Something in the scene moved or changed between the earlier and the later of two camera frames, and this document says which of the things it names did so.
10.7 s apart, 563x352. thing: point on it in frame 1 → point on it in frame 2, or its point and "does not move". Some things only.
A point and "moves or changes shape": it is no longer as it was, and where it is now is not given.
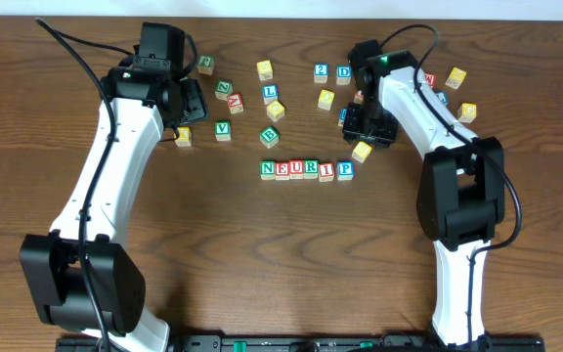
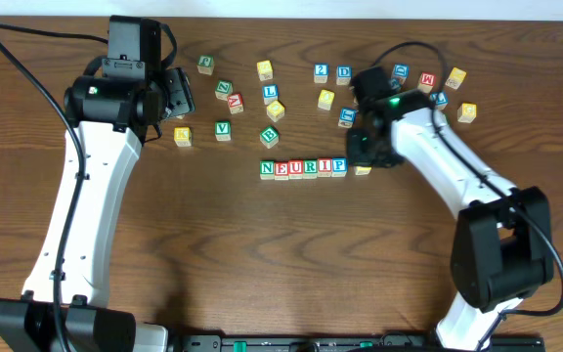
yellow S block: x=362 y=151 moves or changes shape
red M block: x=431 y=78 does not move
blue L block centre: x=270 y=93 does not move
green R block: x=311 y=168 does not move
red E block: x=282 y=171 does not move
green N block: x=267 y=170 does not move
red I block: x=326 y=171 moves or changes shape
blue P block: x=345 y=170 moves or changes shape
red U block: x=296 y=169 does not move
